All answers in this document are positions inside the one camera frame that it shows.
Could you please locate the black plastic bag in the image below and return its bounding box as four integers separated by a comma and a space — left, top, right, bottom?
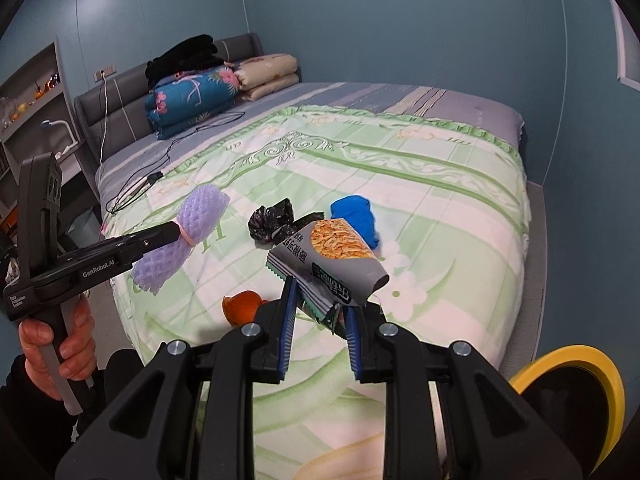
248, 198, 314, 249

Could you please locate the grey wall shelf unit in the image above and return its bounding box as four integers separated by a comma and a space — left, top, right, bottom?
0, 35, 84, 222

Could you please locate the purple foam net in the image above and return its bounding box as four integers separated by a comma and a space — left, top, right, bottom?
130, 183, 231, 297

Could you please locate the person's left hand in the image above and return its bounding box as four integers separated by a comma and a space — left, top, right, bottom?
19, 298, 97, 401

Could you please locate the white desk lamp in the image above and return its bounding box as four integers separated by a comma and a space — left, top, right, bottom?
40, 118, 76, 156

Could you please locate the yellow rimmed trash bin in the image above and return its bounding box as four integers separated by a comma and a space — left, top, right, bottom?
508, 343, 627, 480

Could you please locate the blue floral folded quilt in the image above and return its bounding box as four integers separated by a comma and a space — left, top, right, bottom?
144, 66, 241, 141

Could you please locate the grey padded headboard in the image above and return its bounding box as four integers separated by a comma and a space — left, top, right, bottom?
73, 33, 265, 171

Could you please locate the blue plastic bag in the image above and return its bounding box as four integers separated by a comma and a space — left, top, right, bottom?
328, 193, 381, 250

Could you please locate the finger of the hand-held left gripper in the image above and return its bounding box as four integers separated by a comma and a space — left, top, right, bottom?
106, 221, 184, 267

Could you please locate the black cable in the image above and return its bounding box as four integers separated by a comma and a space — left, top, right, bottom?
104, 109, 246, 214

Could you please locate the grey green snack packet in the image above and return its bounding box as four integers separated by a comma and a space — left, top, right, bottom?
264, 218, 391, 334

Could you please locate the person's left forearm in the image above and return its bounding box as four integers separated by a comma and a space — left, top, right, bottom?
0, 353, 81, 461

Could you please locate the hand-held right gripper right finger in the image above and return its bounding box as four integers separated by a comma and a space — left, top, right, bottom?
345, 306, 585, 480

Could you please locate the green floral blanket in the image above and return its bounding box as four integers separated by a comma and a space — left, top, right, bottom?
100, 104, 531, 480

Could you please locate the beige folded quilt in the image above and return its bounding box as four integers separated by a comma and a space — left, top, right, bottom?
233, 53, 301, 101

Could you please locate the bed with striped sheet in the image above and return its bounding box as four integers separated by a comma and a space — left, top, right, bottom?
95, 81, 529, 221

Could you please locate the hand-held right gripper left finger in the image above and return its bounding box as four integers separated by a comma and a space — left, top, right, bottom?
55, 276, 301, 480

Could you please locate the white charging cable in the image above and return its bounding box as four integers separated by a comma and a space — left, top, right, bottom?
99, 73, 112, 167

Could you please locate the large orange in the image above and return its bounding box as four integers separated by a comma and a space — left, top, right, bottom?
222, 290, 266, 329

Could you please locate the black folded clothing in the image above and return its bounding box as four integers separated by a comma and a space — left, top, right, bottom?
145, 34, 224, 84

